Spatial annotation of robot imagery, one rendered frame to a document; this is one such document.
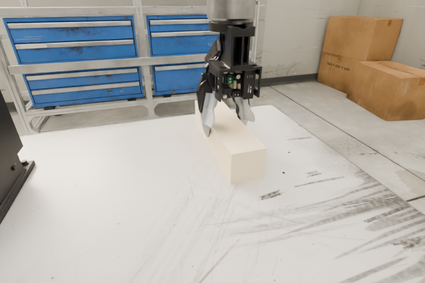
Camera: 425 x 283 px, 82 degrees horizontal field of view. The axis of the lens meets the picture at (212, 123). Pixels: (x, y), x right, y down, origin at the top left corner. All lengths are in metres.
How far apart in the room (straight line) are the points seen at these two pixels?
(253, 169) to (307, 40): 3.04
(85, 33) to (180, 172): 1.50
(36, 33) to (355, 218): 1.82
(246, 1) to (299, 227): 0.32
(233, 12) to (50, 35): 1.59
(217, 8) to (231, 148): 0.21
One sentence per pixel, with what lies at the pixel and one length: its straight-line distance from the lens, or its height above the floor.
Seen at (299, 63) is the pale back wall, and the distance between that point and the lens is 3.40.
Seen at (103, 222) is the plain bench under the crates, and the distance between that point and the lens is 0.40.
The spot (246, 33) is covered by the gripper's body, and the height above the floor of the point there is 0.93.
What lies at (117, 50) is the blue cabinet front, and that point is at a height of 0.67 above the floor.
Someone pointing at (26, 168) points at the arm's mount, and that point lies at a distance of 0.55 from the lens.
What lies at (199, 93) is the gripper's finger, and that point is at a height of 0.82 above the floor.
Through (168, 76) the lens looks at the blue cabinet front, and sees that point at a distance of 1.89.
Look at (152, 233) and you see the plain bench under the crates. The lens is 0.36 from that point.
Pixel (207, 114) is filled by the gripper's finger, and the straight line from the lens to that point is 0.45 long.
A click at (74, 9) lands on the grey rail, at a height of 0.92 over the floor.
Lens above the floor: 0.97
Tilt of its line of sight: 27 degrees down
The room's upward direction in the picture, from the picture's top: straight up
